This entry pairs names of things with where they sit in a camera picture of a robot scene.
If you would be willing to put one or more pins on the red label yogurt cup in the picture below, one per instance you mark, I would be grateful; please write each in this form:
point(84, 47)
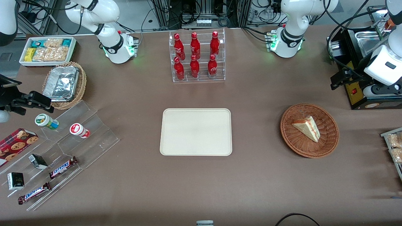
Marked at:
point(78, 130)

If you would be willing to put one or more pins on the large clear cracker bag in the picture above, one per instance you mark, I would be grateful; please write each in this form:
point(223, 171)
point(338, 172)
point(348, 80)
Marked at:
point(51, 54)

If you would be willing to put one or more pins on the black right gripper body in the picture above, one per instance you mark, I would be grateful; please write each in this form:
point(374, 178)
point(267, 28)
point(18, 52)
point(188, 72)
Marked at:
point(7, 95)

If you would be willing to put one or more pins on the small dark green box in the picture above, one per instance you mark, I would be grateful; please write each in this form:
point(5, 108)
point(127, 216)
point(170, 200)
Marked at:
point(15, 181)
point(38, 161)

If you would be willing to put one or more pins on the white power strip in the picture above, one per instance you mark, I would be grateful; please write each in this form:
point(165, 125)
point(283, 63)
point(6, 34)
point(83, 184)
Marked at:
point(203, 22)

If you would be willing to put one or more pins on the clear acrylic bottle rack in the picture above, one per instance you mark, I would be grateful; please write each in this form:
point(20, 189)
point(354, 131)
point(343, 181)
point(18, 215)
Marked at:
point(202, 78)

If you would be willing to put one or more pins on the red cola bottle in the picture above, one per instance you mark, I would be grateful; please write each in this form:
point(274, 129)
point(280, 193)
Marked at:
point(212, 67)
point(195, 47)
point(214, 45)
point(179, 47)
point(194, 68)
point(179, 69)

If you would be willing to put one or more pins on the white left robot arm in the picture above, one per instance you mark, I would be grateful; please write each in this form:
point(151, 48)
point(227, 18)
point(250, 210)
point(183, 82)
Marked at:
point(295, 18)

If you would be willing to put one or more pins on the red tartan cookie box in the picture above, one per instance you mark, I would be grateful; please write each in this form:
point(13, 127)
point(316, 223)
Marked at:
point(15, 146)

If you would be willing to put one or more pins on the aluminium foil tray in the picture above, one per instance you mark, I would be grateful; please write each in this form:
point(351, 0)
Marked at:
point(61, 83)

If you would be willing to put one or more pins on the green label yogurt cup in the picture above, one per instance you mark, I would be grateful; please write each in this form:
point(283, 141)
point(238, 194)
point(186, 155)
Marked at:
point(45, 121)

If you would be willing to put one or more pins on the teal snack packet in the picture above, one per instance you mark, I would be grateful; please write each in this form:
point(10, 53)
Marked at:
point(38, 43)
point(67, 42)

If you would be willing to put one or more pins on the small clear cracker bag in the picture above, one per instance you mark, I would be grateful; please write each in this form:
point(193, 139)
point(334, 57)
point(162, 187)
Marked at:
point(53, 43)

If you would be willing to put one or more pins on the triangular sandwich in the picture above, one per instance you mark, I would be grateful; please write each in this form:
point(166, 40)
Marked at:
point(309, 128)

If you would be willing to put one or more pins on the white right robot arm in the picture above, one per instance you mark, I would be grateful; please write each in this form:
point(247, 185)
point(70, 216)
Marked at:
point(106, 12)

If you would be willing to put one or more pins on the aluminium frame rack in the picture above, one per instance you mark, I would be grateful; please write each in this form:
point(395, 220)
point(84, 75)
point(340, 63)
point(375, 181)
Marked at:
point(165, 14)

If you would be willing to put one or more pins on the clear acrylic stepped display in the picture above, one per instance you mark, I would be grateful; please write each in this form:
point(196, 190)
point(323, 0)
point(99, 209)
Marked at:
point(94, 138)

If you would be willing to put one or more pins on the yellow snack packet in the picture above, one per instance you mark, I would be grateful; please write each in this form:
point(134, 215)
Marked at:
point(29, 54)

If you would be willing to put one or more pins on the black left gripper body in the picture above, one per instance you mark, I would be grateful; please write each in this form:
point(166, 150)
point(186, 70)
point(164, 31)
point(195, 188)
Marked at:
point(359, 74)

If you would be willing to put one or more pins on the clear fried snack bag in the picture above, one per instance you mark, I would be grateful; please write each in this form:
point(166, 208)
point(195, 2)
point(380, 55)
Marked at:
point(397, 155)
point(395, 140)

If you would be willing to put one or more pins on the white plastic snack bin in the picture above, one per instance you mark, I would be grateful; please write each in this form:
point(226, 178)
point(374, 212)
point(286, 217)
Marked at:
point(22, 61)

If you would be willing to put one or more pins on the light wicker basket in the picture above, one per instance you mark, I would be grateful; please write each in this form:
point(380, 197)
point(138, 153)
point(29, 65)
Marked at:
point(81, 84)

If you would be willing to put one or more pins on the cream plastic tray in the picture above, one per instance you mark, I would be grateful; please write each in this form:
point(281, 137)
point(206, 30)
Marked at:
point(194, 131)

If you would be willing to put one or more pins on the brown wicker basket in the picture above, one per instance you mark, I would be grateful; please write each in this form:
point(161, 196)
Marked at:
point(295, 141)

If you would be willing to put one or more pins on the snickers chocolate bar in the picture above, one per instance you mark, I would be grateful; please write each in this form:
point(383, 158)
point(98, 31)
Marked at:
point(34, 193)
point(62, 167)

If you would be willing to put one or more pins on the small grey device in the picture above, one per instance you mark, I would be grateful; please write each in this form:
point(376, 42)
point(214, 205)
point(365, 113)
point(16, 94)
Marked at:
point(204, 223)

